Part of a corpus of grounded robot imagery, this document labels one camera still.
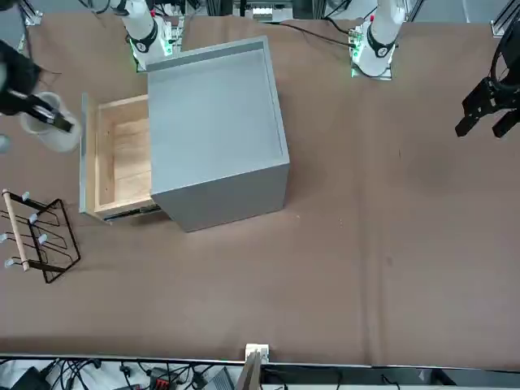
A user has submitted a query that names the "aluminium corner post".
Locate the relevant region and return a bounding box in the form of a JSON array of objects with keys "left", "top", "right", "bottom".
[
  {"left": 489, "top": 0, "right": 520, "bottom": 38},
  {"left": 18, "top": 0, "right": 44, "bottom": 26}
]

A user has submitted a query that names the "black table edge rail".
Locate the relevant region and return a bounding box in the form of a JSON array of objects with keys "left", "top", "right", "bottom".
[{"left": 0, "top": 353, "right": 520, "bottom": 373}]

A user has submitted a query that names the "black wire cup holder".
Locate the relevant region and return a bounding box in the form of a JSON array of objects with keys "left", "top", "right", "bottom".
[{"left": 0, "top": 188, "right": 81, "bottom": 284}]

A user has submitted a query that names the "ribbed black power adapter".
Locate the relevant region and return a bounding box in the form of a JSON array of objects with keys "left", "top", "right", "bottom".
[{"left": 205, "top": 367, "right": 236, "bottom": 390}]

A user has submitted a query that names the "green lit circuit board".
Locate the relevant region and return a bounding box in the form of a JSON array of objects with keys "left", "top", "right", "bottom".
[
  {"left": 160, "top": 18, "right": 182, "bottom": 56},
  {"left": 348, "top": 26, "right": 365, "bottom": 78}
]

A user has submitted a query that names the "black cable loop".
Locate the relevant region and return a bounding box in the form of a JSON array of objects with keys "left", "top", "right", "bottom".
[{"left": 489, "top": 24, "right": 520, "bottom": 89}]

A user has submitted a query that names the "gray drawer with white handle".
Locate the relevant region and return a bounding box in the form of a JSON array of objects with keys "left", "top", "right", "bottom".
[{"left": 79, "top": 92, "right": 162, "bottom": 223}]

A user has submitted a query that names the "white cup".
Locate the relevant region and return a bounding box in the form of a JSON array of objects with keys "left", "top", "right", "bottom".
[{"left": 19, "top": 91, "right": 81, "bottom": 154}]

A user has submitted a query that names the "aluminium frame post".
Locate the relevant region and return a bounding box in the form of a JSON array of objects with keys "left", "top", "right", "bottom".
[{"left": 237, "top": 343, "right": 271, "bottom": 390}]

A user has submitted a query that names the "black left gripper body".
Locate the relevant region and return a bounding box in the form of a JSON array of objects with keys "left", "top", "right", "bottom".
[{"left": 485, "top": 77, "right": 520, "bottom": 111}]

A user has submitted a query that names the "gray steel cabinet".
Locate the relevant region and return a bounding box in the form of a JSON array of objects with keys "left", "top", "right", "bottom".
[{"left": 145, "top": 35, "right": 291, "bottom": 233}]

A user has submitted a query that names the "large black power adapter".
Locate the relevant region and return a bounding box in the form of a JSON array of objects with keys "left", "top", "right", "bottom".
[{"left": 7, "top": 365, "right": 52, "bottom": 390}]

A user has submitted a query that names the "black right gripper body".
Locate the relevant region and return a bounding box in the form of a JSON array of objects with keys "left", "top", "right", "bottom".
[{"left": 0, "top": 38, "right": 41, "bottom": 117}]

